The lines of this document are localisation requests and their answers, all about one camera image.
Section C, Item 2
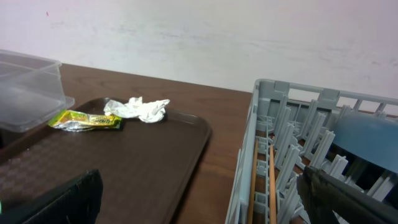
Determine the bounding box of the white napkin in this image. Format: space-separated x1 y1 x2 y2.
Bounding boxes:
103 96 170 123

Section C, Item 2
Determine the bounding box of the clear plastic bin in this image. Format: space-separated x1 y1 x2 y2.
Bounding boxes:
1 50 75 133

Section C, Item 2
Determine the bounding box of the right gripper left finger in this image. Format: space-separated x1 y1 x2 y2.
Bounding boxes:
1 169 103 224

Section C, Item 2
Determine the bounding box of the wooden chopstick long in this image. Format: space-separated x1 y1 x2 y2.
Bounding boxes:
269 144 277 224

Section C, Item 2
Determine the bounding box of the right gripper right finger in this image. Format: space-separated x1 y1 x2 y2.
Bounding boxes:
297 166 397 224

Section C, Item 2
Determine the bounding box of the grey dishwasher rack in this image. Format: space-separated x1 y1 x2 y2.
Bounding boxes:
226 79 397 223

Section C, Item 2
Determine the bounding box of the wooden chopstick short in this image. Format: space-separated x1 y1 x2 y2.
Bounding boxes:
246 140 258 224

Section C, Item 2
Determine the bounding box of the brown serving tray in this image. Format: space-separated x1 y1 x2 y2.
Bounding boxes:
1 109 211 223

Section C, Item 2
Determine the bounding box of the green yellow snack wrapper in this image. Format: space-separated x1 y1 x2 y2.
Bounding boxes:
47 110 123 132

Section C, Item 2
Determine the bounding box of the dark blue plate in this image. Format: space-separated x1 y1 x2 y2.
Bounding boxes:
331 113 397 173

